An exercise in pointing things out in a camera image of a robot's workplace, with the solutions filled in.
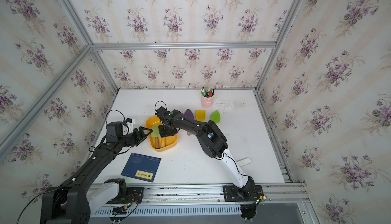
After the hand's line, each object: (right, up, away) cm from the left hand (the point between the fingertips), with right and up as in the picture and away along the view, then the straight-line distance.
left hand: (150, 133), depth 82 cm
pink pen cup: (+33, +17, +23) cm, 44 cm away
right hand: (+5, -3, +10) cm, 12 cm away
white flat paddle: (+51, -15, 0) cm, 54 cm away
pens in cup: (+33, +25, +22) cm, 47 cm away
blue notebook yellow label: (-5, -18, -1) cm, 19 cm away
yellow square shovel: (+28, +8, +23) cm, 37 cm away
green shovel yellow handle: (+39, +7, +21) cm, 45 cm away
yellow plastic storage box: (+7, -7, +8) cm, 12 cm away
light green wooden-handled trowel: (0, -2, +11) cm, 11 cm away
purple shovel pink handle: (+20, +9, +23) cm, 32 cm away
